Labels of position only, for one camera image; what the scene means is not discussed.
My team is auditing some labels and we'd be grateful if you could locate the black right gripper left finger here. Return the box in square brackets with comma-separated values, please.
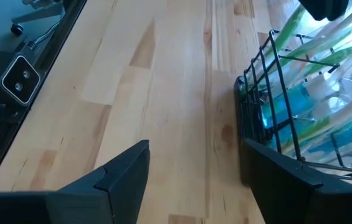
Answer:
[0, 139, 151, 224]

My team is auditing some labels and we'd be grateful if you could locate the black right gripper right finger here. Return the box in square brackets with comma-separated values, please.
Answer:
[240, 138, 352, 224]

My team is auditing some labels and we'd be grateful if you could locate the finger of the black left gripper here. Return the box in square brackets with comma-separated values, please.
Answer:
[326, 0, 350, 21]
[298, 0, 328, 20]

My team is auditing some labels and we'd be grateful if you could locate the green toothbrush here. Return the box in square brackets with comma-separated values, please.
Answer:
[300, 43, 352, 77]
[281, 116, 334, 149]
[264, 4, 307, 58]

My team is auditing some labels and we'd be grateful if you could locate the black wire toothbrush basket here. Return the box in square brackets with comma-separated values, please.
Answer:
[233, 29, 352, 182]

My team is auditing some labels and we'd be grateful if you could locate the grey chair base with caster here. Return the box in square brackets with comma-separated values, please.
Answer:
[9, 0, 66, 35]

